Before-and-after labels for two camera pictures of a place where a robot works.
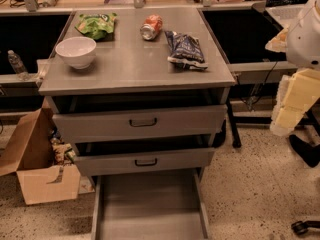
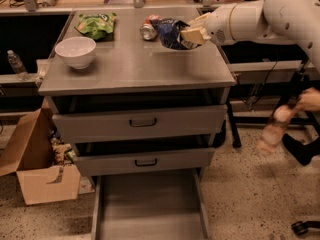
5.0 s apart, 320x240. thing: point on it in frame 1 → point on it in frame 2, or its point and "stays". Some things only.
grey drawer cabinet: [139, 97] stays
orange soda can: [151, 26] stays
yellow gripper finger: [279, 43] → [199, 22]
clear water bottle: [18, 66] stays
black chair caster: [301, 227] stays
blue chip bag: [185, 51] → [169, 32]
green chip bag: [96, 26] stays
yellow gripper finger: [293, 96] → [197, 35]
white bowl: [76, 51] stays
